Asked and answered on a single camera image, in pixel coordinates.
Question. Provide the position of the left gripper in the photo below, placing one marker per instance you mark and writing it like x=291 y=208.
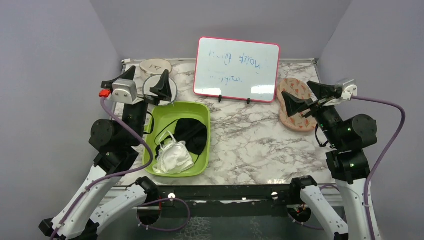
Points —
x=162 y=90

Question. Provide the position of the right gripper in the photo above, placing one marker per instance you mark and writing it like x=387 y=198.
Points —
x=293 y=104

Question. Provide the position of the floral mesh laundry bag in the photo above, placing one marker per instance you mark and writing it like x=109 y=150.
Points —
x=301 y=91

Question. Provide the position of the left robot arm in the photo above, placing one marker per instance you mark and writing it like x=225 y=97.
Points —
x=115 y=140

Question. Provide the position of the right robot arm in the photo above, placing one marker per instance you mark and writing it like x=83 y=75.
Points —
x=346 y=161

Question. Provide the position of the round white mesh laundry bag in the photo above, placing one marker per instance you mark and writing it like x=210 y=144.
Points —
x=152 y=82

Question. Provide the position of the black bra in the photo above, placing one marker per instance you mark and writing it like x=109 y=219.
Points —
x=189 y=130

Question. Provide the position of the white bra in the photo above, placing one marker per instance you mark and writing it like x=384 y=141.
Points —
x=173 y=157

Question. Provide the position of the round wooden slice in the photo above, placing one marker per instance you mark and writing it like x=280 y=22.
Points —
x=153 y=67

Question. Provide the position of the green plastic tray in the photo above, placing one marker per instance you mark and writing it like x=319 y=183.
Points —
x=164 y=115

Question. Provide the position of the pink framed whiteboard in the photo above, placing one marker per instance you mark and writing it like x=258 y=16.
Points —
x=236 y=69

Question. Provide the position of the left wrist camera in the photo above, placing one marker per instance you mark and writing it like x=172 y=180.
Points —
x=120 y=90

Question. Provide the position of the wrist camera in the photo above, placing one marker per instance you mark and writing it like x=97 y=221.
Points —
x=344 y=90
x=120 y=90

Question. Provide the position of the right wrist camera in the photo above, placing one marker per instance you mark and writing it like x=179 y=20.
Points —
x=344 y=90

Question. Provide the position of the black front rail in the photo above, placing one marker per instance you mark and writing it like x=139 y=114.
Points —
x=215 y=201

